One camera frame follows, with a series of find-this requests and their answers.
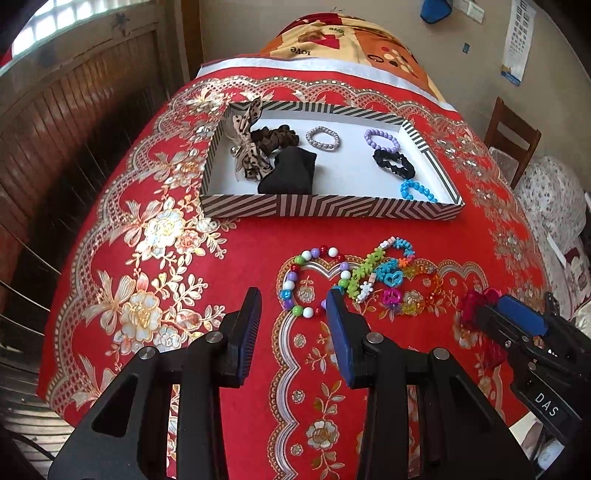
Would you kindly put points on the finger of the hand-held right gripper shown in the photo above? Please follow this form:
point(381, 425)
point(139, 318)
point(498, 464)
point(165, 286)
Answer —
point(524, 316)
point(503, 330)

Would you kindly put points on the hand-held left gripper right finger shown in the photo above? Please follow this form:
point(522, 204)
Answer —
point(340, 339)

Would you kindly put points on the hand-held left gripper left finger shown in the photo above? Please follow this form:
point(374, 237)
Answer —
point(244, 344)

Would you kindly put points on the red scrunchie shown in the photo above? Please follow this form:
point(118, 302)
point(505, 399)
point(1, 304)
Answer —
point(472, 300)

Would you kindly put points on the striped cardboard box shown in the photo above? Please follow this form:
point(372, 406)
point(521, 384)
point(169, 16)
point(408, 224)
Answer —
point(351, 170)

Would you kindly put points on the black cloth hair accessory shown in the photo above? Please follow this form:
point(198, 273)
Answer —
point(288, 173)

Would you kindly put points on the black scrunchie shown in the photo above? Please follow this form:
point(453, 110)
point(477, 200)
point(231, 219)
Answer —
point(385, 159)

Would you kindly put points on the brown scrunchie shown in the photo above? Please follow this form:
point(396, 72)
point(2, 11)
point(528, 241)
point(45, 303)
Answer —
point(272, 136)

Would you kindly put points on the red floral tablecloth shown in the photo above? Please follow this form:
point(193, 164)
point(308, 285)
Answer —
point(258, 258)

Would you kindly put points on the floral cushion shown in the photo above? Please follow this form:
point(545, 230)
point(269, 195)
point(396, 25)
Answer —
point(551, 198)

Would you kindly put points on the wooden chair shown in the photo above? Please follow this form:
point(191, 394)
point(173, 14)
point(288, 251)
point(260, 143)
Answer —
point(508, 124)

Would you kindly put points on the white sheet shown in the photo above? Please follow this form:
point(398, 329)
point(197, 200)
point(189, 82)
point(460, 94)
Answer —
point(286, 64)

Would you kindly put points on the orange printed blanket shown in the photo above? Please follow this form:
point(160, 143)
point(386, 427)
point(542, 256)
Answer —
point(369, 50)

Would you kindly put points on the blue bag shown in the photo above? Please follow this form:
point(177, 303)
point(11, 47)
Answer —
point(436, 10)

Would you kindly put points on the wall calendar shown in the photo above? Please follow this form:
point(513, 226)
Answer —
point(516, 41)

